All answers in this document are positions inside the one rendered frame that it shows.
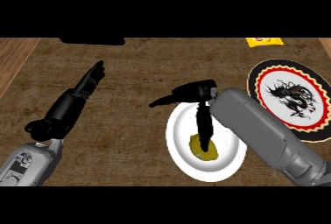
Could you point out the yellow packet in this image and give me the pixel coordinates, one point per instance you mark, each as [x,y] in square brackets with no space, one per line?
[263,42]

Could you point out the yellow lemon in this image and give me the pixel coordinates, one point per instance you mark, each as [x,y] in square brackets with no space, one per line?
[198,151]

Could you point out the plain white plate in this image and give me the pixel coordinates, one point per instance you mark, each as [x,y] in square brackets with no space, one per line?
[189,163]

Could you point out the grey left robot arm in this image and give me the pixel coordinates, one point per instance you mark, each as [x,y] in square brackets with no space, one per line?
[29,164]

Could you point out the dragon print plate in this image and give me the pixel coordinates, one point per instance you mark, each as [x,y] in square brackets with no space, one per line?
[292,99]

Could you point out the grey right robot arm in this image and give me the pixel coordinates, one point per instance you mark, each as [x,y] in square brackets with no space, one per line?
[266,137]

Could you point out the black appliance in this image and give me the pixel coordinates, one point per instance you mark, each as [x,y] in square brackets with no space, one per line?
[91,40]

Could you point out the brown woven placemat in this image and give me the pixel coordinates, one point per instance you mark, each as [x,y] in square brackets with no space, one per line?
[141,67]

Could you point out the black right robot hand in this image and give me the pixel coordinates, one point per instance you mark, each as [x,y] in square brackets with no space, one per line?
[193,90]

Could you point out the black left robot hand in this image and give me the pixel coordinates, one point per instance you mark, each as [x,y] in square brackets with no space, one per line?
[63,110]

